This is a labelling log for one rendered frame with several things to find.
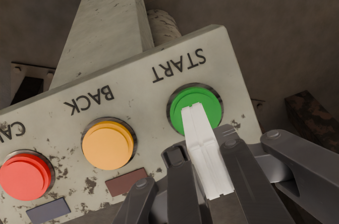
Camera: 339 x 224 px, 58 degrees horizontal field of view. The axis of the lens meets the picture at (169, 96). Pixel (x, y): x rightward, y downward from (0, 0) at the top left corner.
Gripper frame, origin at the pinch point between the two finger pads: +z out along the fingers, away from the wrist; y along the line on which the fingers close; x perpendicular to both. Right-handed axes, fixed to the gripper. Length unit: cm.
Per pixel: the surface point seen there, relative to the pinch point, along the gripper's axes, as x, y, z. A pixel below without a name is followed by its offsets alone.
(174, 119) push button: 0.2, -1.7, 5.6
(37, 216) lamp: -3.8, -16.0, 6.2
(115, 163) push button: -1.4, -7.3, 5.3
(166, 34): 4, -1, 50
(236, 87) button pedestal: 0.6, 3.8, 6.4
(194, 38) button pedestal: 5.4, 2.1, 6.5
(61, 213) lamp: -4.3, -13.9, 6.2
